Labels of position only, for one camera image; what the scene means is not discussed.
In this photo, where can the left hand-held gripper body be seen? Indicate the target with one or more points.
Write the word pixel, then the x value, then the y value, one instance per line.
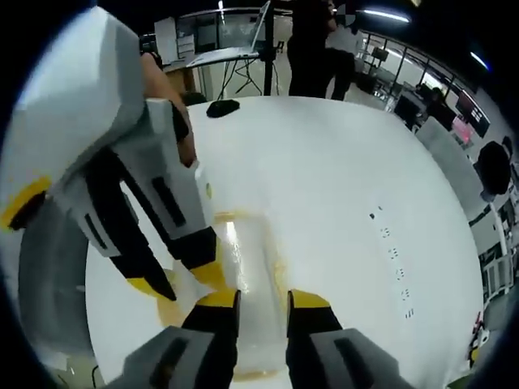
pixel 81 93

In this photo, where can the white power strip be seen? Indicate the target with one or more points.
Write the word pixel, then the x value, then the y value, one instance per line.
pixel 395 259

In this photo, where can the clear plastic food container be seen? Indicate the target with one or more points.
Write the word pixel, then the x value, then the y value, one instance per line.
pixel 253 259

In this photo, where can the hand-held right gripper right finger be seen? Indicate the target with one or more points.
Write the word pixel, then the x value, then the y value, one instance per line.
pixel 324 352

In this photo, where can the white cabinet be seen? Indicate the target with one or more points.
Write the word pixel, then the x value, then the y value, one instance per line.
pixel 170 40

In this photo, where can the black tripod stand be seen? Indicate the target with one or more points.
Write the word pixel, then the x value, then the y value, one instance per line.
pixel 268 73

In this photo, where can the ceiling light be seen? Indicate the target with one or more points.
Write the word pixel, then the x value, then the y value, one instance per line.
pixel 480 60

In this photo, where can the black wristband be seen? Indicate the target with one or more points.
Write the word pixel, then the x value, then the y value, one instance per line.
pixel 181 123

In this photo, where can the small black object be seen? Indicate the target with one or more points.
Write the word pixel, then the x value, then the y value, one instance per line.
pixel 222 108

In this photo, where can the white desk partition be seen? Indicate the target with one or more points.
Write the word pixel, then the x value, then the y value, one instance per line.
pixel 450 162

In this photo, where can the black office chair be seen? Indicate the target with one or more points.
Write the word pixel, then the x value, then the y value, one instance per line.
pixel 494 166

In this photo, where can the black computer monitor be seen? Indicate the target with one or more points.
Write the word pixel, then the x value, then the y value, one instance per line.
pixel 474 113

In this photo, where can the silver laptop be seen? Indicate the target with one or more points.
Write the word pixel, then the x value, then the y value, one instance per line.
pixel 227 54

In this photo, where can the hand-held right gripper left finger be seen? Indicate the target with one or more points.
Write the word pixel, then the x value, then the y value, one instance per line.
pixel 202 348

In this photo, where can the yellow black object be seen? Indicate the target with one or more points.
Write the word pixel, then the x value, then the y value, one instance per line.
pixel 26 200

